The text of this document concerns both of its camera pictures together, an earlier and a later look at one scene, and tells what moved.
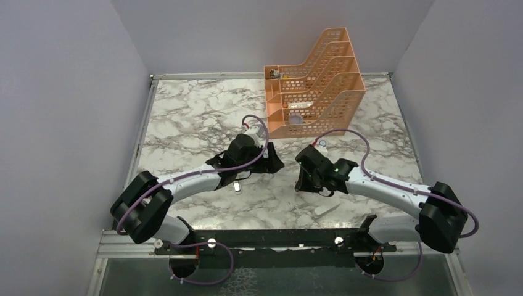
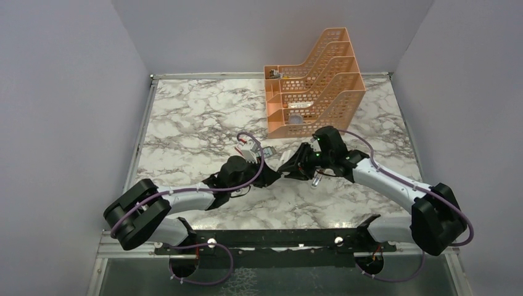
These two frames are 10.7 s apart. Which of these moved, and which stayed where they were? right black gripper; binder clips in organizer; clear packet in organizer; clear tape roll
Moved: right black gripper
Stayed: clear tape roll; clear packet in organizer; binder clips in organizer
